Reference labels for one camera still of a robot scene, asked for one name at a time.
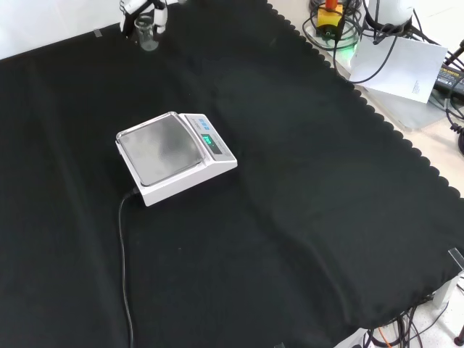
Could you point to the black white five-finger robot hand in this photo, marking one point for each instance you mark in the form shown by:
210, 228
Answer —
160, 18

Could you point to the small clear glass beaker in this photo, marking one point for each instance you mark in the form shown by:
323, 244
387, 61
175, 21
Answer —
147, 36

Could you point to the white electronic balance steel pan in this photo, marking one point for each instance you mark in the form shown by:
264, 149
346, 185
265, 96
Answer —
170, 156

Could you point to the clear cloth clip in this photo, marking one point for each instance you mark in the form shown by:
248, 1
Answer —
457, 258
97, 33

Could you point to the yellow stop button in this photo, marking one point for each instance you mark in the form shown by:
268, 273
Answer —
329, 20

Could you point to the black bench cloth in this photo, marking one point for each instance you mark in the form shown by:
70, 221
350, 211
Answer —
272, 235

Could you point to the white paper sheet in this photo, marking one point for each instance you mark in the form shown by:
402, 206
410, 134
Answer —
402, 69

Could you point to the black power adapter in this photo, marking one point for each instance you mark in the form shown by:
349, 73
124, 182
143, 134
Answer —
449, 78

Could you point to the grey base plate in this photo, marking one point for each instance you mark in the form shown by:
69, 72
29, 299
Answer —
409, 110

